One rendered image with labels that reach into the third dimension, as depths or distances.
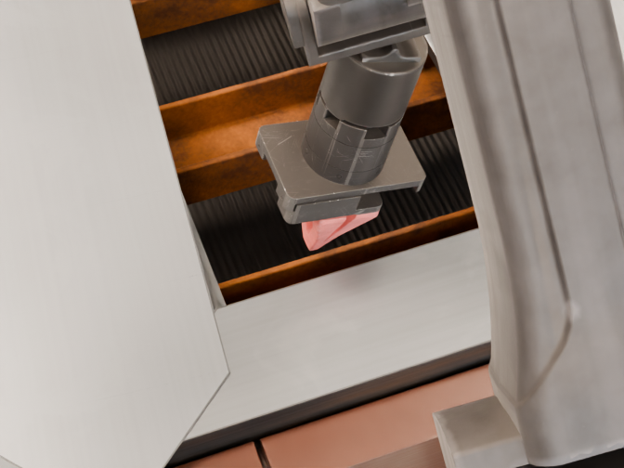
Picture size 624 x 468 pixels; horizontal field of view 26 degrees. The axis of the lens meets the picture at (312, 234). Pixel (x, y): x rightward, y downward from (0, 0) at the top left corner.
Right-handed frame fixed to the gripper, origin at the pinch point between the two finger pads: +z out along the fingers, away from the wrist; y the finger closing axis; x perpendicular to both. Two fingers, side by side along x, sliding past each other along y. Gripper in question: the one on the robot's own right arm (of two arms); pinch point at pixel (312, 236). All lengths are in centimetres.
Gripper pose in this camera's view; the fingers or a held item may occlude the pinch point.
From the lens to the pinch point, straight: 97.4
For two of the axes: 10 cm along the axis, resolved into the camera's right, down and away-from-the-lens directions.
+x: 3.5, 7.8, -5.3
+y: -9.1, 1.5, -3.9
